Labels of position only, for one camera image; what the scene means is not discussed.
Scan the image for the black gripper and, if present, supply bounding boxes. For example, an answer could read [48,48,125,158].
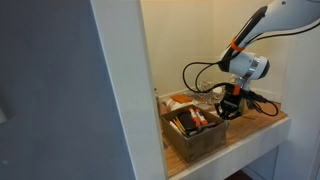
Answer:
[214,83,242,120]

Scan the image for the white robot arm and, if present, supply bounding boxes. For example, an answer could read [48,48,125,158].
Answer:
[215,0,320,120]

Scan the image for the yellow pencil on table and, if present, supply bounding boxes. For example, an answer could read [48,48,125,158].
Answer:
[241,115,256,120]

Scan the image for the orange-capped glue stick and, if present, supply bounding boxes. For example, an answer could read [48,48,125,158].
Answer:
[189,108,201,127]
[195,109,208,125]

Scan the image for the brown cardboard box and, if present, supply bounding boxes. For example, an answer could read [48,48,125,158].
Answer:
[161,105,226,162]

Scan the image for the orange notepad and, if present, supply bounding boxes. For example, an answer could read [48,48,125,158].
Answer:
[171,94,192,103]

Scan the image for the yellow pencils in box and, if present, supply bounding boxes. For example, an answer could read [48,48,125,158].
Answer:
[173,117,189,138]

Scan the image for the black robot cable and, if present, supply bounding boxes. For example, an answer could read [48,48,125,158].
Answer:
[181,19,320,118]

